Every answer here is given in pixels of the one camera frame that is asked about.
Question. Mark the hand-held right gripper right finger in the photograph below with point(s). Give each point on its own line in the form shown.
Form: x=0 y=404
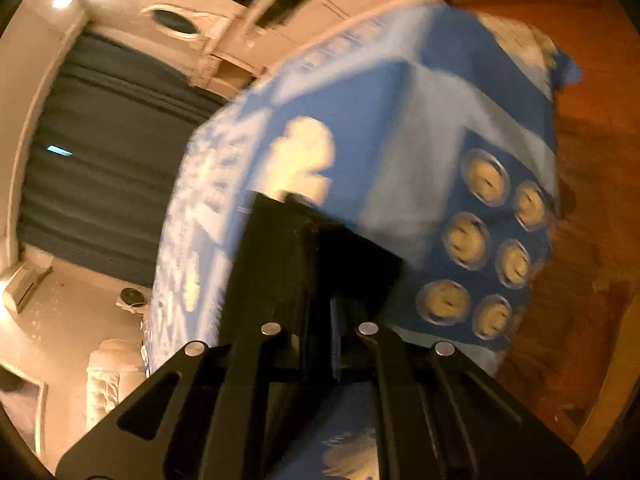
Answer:
x=367 y=295

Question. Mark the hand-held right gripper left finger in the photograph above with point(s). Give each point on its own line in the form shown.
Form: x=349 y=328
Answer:
x=295 y=310

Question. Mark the blue printed blanket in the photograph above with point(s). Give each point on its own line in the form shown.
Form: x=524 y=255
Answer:
x=400 y=135

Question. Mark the cream tufted headboard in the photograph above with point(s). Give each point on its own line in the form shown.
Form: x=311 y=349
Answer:
x=112 y=385

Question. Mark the dark pleated curtain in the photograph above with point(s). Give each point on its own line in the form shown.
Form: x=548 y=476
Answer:
x=110 y=160

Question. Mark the round dark wall fixture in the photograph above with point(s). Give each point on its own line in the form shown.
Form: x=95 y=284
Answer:
x=132 y=299

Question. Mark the white wall air conditioner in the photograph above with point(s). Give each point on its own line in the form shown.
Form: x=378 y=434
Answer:
x=25 y=287

